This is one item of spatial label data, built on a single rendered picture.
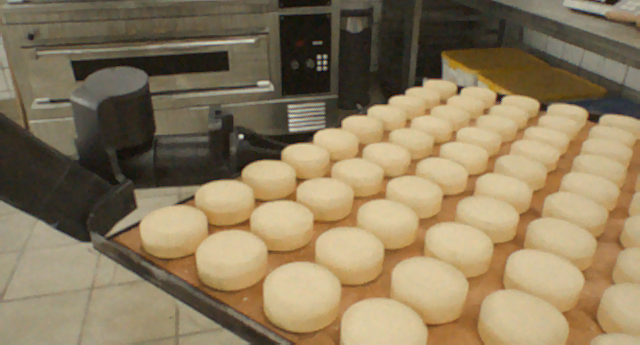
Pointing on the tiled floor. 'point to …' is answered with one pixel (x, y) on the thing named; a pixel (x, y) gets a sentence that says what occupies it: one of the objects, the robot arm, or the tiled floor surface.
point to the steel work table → (550, 24)
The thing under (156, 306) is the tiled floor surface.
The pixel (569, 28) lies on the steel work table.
